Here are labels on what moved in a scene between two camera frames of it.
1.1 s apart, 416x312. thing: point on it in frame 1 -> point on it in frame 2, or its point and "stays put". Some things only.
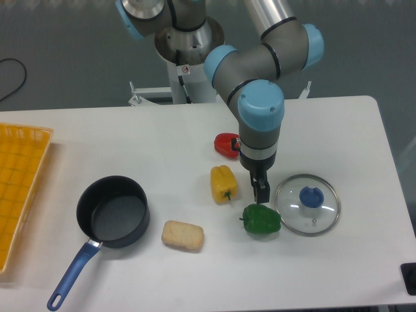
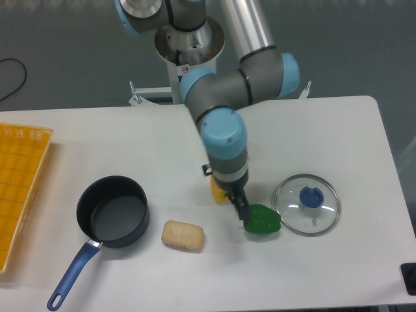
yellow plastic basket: [22, 151] stays put
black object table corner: [408, 271] stays put
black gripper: [258, 168] -> [236, 196]
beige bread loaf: [188, 235] stays put
